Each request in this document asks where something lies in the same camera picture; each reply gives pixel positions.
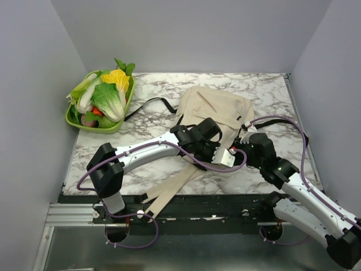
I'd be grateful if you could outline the beige canvas student bag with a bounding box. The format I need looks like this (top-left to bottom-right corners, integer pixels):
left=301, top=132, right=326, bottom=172
left=140, top=86, right=255, bottom=218

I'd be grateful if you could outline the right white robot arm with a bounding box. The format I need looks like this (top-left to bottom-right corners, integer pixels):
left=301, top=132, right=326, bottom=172
left=232, top=133, right=360, bottom=269

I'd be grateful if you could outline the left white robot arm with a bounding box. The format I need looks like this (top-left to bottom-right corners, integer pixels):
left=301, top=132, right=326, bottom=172
left=86, top=117, right=223, bottom=223

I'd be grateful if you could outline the green toy lettuce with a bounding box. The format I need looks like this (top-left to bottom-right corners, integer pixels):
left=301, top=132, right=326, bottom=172
left=91, top=82, right=124, bottom=122

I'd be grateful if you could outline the yellow toy cabbage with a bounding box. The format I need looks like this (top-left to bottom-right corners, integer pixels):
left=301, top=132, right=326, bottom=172
left=101, top=69, right=130, bottom=104

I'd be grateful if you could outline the green vegetable basket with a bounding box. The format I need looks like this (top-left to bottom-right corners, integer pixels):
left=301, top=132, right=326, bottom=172
left=65, top=76, right=135, bottom=134

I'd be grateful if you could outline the orange toy carrot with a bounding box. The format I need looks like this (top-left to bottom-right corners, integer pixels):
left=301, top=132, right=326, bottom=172
left=92, top=107, right=103, bottom=117

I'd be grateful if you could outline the white toy bok choy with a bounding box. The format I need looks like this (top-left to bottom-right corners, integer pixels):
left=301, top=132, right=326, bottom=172
left=66, top=71, right=100, bottom=113

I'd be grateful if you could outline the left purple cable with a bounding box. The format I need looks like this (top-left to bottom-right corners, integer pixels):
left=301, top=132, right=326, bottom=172
left=76, top=141, right=248, bottom=248

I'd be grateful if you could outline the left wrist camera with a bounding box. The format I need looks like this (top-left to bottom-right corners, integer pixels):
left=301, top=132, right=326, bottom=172
left=211, top=147, right=235, bottom=168

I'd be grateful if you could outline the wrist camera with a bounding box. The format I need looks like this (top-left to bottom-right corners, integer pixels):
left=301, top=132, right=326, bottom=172
left=241, top=121, right=258, bottom=142
left=211, top=147, right=235, bottom=168

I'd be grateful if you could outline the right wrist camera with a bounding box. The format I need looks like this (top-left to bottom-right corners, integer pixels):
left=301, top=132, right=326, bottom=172
left=241, top=121, right=258, bottom=142

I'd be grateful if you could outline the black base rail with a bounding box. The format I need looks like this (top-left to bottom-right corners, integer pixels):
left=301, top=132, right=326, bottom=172
left=58, top=194, right=286, bottom=240

